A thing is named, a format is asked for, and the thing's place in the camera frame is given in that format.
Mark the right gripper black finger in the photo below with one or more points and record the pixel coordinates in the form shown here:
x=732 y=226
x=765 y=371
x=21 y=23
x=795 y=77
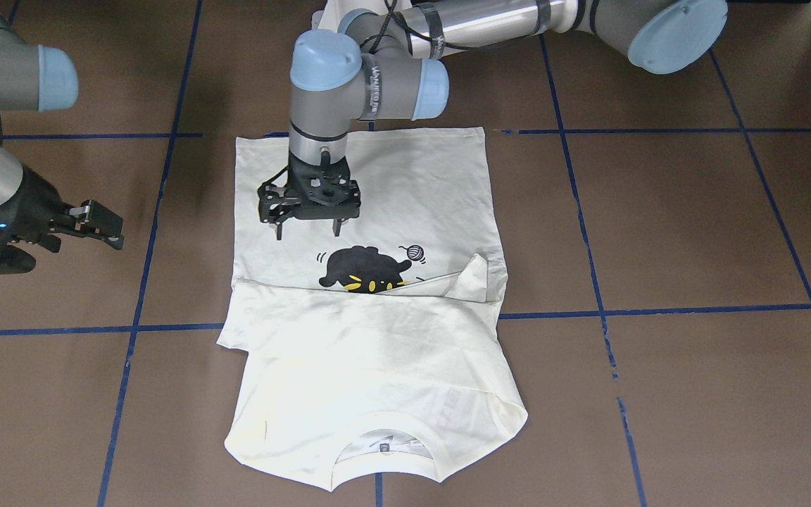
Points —
x=95 y=220

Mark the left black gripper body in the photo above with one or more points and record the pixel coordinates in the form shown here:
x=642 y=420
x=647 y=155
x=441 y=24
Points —
x=271 y=210

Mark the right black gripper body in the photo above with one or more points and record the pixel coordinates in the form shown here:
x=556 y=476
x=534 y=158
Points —
x=31 y=203

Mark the cream long sleeve shirt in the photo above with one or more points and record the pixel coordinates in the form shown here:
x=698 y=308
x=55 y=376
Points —
x=377 y=350

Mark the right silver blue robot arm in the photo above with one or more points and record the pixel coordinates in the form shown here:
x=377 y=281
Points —
x=40 y=79

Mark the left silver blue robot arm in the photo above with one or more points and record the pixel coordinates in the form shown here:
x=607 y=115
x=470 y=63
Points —
x=370 y=63

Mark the white mounting pillar with base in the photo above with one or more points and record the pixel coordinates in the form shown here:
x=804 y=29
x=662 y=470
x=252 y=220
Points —
x=329 y=16

